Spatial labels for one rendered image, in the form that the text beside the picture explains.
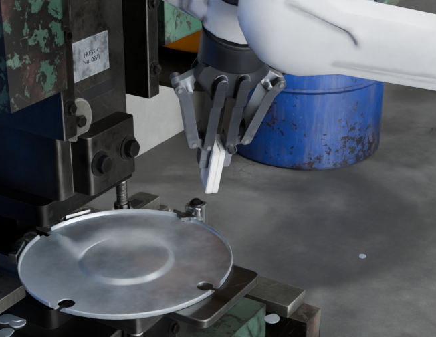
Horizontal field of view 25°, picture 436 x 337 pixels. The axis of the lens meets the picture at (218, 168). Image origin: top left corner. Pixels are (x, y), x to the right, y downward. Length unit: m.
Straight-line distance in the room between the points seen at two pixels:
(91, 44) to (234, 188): 2.15
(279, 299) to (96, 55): 0.50
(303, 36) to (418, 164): 2.81
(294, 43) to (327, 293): 1.98
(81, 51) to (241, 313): 0.48
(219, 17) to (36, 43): 0.23
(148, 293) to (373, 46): 0.56
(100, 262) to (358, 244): 1.79
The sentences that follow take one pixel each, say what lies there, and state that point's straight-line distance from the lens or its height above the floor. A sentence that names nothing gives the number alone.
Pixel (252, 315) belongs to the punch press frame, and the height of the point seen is 0.64.
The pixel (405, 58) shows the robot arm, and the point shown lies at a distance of 0.81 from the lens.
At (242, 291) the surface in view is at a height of 0.78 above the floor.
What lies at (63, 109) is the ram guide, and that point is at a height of 1.03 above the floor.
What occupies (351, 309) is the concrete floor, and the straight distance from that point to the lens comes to 2.71.
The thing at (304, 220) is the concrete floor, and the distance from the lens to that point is 3.15.
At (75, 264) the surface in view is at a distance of 1.34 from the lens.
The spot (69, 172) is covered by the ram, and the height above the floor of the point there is 0.92.
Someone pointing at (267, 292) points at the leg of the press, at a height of 0.64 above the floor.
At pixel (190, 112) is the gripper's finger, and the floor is 1.06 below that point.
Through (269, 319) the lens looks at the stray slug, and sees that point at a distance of 1.46.
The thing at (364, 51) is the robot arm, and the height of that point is 1.20.
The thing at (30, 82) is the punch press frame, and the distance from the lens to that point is 1.10.
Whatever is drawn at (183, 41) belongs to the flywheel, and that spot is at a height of 0.99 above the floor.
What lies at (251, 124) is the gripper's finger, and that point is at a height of 1.04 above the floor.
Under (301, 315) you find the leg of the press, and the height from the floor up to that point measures 0.62.
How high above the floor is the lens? 1.44
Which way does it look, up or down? 24 degrees down
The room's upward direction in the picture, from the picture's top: straight up
